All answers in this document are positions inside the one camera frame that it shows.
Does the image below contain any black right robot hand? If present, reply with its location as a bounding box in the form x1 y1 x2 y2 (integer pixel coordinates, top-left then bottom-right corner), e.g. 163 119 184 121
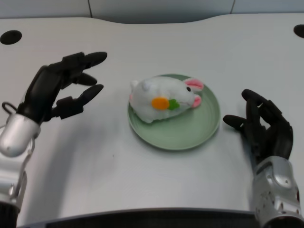
222 89 294 164

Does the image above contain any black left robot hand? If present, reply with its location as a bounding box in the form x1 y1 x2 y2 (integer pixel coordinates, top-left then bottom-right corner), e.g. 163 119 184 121
16 51 108 125

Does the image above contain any white plush rabbit doll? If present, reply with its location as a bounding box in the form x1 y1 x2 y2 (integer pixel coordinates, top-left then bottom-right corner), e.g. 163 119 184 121
129 76 205 124

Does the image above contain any green round plate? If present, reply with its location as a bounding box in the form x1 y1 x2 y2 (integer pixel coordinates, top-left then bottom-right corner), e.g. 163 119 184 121
127 74 221 152

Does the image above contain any black robot torso edge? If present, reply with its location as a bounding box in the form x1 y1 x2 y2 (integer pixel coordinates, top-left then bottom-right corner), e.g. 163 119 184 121
16 209 262 228

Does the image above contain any black round cable grommet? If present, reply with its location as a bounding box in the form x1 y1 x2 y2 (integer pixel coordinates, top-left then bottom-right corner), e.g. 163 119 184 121
0 30 22 45
293 24 304 38

